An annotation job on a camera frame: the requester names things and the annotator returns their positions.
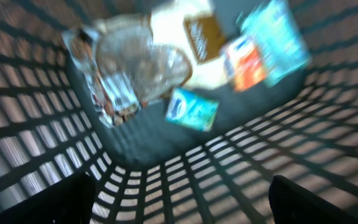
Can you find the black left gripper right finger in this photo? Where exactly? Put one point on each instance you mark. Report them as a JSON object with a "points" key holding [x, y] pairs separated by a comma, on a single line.
{"points": [[292, 204]]}

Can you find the mixed beans printed bag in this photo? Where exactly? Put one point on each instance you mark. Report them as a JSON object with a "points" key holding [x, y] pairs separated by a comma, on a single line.
{"points": [[112, 92]]}

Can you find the teal wet wipes pack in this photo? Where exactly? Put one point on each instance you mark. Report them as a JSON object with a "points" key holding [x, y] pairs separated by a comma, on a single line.
{"points": [[278, 38]]}

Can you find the orange Kleenex tissue pack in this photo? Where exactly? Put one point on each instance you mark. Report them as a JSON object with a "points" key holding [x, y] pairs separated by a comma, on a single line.
{"points": [[243, 63]]}

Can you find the grey plastic mesh basket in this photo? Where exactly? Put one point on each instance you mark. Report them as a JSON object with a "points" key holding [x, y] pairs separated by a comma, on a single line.
{"points": [[147, 170]]}

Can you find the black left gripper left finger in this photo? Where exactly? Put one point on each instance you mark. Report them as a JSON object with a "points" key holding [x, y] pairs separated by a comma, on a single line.
{"points": [[48, 205]]}

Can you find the brown Pantree mushroom bag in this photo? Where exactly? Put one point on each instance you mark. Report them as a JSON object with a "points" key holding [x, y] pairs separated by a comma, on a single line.
{"points": [[176, 45]]}

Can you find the teal Kleenex tissue pack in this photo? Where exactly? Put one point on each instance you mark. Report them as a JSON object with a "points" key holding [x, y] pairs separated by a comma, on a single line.
{"points": [[190, 110]]}

